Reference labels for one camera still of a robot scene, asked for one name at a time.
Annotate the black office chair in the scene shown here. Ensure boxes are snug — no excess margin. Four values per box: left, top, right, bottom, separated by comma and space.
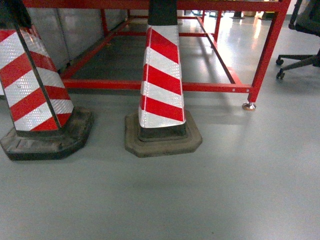
275, 0, 320, 80

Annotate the left red white cone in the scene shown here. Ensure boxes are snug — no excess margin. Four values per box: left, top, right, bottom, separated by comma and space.
0, 0, 94, 161

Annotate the right red white cone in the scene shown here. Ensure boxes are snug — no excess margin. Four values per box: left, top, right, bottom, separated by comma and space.
124, 0, 203, 158

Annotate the red metal frame table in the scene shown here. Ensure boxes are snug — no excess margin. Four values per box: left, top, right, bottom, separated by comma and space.
22, 0, 292, 111

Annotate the red white cone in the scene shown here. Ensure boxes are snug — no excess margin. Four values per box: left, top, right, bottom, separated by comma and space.
0, 0, 94, 161
124, 0, 203, 158

